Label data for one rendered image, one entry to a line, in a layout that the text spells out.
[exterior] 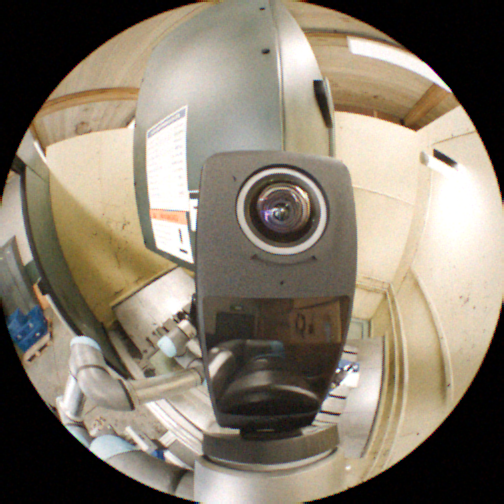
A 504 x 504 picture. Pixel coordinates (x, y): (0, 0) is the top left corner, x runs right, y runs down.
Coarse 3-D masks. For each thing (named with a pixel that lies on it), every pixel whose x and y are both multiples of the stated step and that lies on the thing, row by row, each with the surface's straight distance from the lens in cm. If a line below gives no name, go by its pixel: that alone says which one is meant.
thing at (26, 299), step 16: (16, 240) 535; (0, 256) 513; (16, 256) 507; (0, 272) 532; (16, 272) 500; (0, 288) 550; (16, 288) 515; (32, 288) 537; (16, 304) 539; (32, 304) 514
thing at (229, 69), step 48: (240, 0) 57; (192, 48) 45; (240, 48) 32; (288, 48) 33; (144, 96) 56; (192, 96) 32; (240, 96) 24; (288, 96) 23; (144, 144) 46; (192, 144) 28; (240, 144) 22; (288, 144) 20; (144, 192) 46; (144, 240) 55; (192, 240) 31
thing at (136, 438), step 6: (132, 432) 92; (138, 432) 95; (126, 438) 97; (132, 438) 96; (138, 438) 90; (144, 438) 94; (132, 444) 96; (138, 444) 93; (144, 444) 89; (150, 444) 93; (144, 450) 92; (150, 450) 95
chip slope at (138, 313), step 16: (176, 272) 178; (144, 288) 168; (160, 288) 166; (176, 288) 166; (192, 288) 167; (128, 304) 162; (144, 304) 159; (160, 304) 157; (176, 304) 157; (128, 320) 155; (144, 320) 152; (160, 320) 150; (144, 336) 147
